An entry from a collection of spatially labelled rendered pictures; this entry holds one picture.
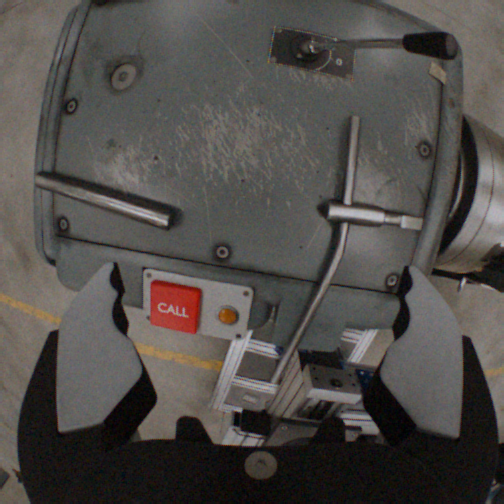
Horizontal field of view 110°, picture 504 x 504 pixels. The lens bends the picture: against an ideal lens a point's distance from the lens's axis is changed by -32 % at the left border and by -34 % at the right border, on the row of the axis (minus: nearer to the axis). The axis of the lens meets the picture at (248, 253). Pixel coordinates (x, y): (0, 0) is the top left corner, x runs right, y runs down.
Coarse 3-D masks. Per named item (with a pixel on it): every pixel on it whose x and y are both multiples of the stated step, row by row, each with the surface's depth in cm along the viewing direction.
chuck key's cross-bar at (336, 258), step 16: (352, 128) 22; (352, 144) 23; (352, 160) 23; (352, 176) 24; (352, 192) 24; (336, 240) 26; (336, 256) 26; (320, 288) 28; (304, 320) 29; (288, 352) 31
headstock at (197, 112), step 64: (128, 0) 19; (192, 0) 20; (256, 0) 20; (320, 0) 19; (64, 64) 22; (128, 64) 23; (192, 64) 23; (256, 64) 22; (320, 64) 22; (384, 64) 21; (448, 64) 20; (64, 128) 25; (128, 128) 25; (192, 128) 25; (256, 128) 24; (320, 128) 24; (384, 128) 24; (448, 128) 23; (128, 192) 27; (192, 192) 27; (256, 192) 26; (320, 192) 26; (384, 192) 26; (448, 192) 25; (64, 256) 30; (128, 256) 29; (192, 256) 29; (256, 256) 28; (320, 256) 28; (384, 256) 28; (256, 320) 31; (384, 320) 30
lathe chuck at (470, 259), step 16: (496, 144) 26; (496, 160) 25; (496, 176) 25; (496, 192) 26; (496, 208) 26; (496, 224) 27; (480, 240) 30; (496, 240) 29; (464, 256) 33; (480, 256) 32; (464, 272) 39
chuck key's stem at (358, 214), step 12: (336, 204) 25; (360, 204) 25; (324, 216) 26; (336, 216) 25; (348, 216) 24; (360, 216) 24; (372, 216) 24; (384, 216) 24; (396, 216) 25; (408, 216) 24; (408, 228) 25; (420, 228) 25
